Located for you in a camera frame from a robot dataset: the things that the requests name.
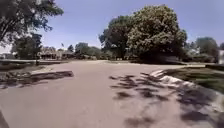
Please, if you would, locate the low house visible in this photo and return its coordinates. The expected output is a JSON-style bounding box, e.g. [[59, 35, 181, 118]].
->
[[37, 46, 76, 61]]

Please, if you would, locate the overhanging tree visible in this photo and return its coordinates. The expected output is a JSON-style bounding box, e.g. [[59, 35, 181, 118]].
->
[[0, 0, 65, 45]]

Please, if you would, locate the large pale green tree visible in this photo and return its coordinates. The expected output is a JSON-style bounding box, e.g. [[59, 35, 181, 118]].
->
[[125, 4, 188, 65]]

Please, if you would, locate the pale concrete kerb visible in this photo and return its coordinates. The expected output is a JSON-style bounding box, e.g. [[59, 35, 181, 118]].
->
[[149, 68, 224, 113]]

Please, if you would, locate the leafy tree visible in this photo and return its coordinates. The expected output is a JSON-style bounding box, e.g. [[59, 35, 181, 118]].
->
[[194, 36, 220, 63]]

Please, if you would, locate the white building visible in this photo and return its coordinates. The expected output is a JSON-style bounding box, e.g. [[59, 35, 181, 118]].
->
[[217, 49, 224, 65]]

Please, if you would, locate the grey asphalt road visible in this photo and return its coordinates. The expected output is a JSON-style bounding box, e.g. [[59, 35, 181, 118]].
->
[[0, 59, 224, 128]]

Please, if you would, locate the dark green tree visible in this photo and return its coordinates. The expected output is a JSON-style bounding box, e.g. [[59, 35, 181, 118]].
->
[[11, 33, 43, 66], [98, 15, 135, 61]]

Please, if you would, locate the grass verge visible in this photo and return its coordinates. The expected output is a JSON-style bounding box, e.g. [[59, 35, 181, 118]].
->
[[164, 66, 224, 95]]

